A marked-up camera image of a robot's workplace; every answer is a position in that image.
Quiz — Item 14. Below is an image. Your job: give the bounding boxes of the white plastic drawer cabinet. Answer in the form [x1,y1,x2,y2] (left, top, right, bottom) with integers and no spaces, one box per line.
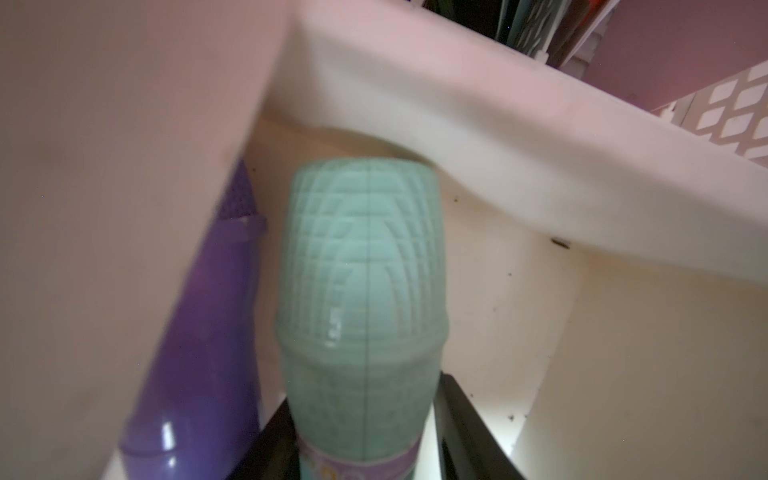
[1,1,767,479]

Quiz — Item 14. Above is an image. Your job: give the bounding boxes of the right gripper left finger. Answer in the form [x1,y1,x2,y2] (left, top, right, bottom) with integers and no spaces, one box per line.
[226,400,300,480]

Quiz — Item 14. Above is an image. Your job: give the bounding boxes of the mint green toy microphone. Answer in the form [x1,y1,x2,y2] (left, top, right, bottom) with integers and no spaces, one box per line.
[275,158,449,479]

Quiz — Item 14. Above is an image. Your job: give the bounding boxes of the purple toy microphone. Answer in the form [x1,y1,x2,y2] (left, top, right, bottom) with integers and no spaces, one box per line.
[118,164,266,479]

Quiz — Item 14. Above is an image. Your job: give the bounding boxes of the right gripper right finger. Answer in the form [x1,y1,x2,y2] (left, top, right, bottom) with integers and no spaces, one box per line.
[433,372,525,480]

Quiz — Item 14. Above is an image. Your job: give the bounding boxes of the white file organizer rack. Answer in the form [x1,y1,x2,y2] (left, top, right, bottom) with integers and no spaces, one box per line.
[421,1,767,166]

